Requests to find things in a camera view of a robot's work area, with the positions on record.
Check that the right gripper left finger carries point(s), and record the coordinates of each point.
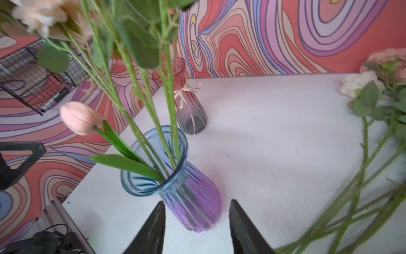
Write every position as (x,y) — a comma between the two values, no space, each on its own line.
(150,238)

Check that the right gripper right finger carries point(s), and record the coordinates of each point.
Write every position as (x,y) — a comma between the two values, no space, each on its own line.
(245,236)

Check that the purple-blue glass vase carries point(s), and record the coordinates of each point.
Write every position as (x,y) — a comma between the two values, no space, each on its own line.
(189,194)

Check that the single pink bud stem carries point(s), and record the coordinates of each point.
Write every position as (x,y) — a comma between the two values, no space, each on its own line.
(84,121)

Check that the red-grey glass vase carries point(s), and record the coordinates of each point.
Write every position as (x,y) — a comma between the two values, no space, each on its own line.
(191,116)

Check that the large pink rose stem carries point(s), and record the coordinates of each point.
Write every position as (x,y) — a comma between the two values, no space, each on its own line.
(146,31)

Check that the bunch of artificial flowers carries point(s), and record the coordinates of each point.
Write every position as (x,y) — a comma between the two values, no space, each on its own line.
(378,96)

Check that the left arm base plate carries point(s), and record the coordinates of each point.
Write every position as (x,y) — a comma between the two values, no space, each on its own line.
(56,239)

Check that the left wire basket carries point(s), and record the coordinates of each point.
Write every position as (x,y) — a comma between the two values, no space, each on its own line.
(36,87)

